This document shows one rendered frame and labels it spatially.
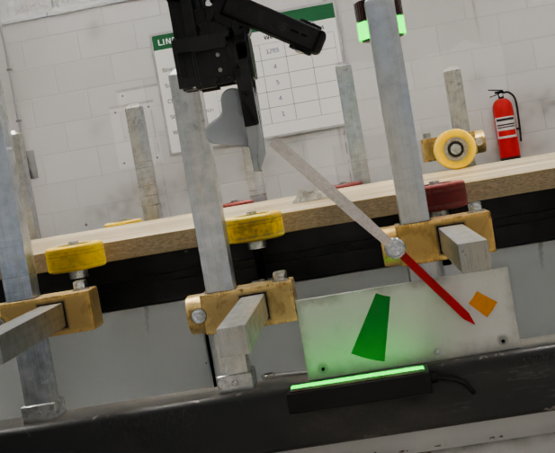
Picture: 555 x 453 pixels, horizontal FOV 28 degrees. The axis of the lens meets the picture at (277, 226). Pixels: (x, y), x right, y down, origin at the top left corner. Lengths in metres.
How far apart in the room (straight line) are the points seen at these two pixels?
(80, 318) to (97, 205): 7.45
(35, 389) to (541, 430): 0.63
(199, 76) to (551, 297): 0.66
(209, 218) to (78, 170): 7.52
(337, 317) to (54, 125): 7.64
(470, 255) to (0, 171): 0.61
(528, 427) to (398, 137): 0.39
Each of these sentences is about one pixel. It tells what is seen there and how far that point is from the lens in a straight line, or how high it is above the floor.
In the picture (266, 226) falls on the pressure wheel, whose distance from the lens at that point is 1.50.
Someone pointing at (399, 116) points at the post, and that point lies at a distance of 1.38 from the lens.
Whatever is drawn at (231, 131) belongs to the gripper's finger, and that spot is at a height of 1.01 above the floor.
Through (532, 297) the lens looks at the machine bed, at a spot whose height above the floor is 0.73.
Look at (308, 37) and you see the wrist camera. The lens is 1.21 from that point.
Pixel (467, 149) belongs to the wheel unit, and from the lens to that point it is 2.25.
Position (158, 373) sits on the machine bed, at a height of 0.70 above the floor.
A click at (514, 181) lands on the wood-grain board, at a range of 1.58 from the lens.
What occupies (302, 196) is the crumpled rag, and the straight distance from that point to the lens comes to 1.85.
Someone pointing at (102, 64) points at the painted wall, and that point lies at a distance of 8.86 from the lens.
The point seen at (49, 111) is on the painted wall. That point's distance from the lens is 8.97.
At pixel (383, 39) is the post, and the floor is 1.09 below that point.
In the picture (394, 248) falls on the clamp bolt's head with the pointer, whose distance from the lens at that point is 1.35.
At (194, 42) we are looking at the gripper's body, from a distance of 1.20.
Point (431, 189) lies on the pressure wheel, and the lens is 1.49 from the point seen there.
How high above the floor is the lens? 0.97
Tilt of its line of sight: 3 degrees down
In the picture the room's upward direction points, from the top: 10 degrees counter-clockwise
